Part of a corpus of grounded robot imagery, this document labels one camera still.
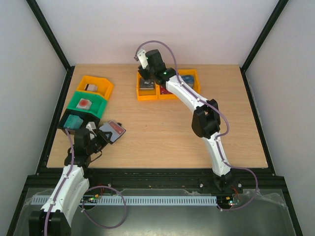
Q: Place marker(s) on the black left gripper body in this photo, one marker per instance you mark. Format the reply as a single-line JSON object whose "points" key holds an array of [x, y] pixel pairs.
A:
{"points": [[98, 146]]}

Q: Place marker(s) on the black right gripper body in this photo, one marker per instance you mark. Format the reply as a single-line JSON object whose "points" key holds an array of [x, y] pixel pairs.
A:
{"points": [[143, 73]]}

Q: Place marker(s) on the black card holder wallet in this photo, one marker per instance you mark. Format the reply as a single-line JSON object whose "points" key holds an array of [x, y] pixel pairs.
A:
{"points": [[107, 127]]}

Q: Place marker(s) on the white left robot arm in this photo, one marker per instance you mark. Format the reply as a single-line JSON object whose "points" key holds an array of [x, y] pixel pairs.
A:
{"points": [[56, 215]]}

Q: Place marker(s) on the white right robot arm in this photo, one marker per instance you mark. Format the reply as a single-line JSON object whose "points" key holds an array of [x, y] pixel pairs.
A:
{"points": [[205, 113]]}

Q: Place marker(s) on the black card stack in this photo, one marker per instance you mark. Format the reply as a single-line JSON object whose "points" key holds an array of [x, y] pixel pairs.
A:
{"points": [[146, 84]]}

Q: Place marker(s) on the yellow bin with red cards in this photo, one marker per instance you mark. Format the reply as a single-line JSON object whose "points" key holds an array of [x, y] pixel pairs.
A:
{"points": [[161, 79]]}

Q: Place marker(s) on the yellow bin with black cards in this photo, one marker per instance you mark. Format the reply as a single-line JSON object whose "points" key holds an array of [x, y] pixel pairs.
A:
{"points": [[145, 94]]}

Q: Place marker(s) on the teal card stack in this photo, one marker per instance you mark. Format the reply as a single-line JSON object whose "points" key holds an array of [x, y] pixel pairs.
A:
{"points": [[73, 122]]}

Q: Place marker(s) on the blue card stack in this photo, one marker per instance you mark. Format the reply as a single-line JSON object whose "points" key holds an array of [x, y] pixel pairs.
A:
{"points": [[189, 80]]}

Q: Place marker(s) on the yellow bin with blue cards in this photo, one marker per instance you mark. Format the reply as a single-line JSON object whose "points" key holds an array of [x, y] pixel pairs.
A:
{"points": [[193, 72]]}

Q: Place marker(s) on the red round card stack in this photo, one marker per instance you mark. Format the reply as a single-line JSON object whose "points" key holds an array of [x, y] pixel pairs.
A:
{"points": [[84, 104]]}

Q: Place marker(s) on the silver card stack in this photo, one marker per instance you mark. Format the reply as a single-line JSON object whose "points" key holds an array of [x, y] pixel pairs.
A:
{"points": [[91, 87]]}

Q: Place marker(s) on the green bin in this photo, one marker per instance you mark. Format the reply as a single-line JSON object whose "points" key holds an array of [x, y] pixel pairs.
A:
{"points": [[98, 103]]}

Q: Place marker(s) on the yellow bin left side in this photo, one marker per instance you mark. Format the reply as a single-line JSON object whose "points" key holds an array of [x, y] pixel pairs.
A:
{"points": [[105, 87]]}

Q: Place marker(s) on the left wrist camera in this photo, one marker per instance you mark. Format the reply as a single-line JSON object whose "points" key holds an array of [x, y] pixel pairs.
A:
{"points": [[91, 127]]}

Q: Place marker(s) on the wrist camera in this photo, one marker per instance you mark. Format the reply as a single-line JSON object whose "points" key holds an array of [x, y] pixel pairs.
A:
{"points": [[91, 127], [141, 57]]}

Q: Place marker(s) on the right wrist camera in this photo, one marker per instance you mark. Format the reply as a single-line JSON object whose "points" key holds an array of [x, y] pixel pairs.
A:
{"points": [[141, 57]]}

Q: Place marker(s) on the black left rear frame post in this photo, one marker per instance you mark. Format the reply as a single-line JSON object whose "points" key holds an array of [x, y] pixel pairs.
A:
{"points": [[48, 32]]}

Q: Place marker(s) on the black frame post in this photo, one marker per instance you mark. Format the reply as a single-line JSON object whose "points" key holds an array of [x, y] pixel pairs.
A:
{"points": [[281, 4], [48, 32]]}

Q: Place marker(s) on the black right rear frame post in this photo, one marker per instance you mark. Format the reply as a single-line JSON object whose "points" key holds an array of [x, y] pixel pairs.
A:
{"points": [[281, 4]]}

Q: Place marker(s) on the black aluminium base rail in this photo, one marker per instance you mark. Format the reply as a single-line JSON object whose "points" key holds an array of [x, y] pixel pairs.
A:
{"points": [[200, 180]]}

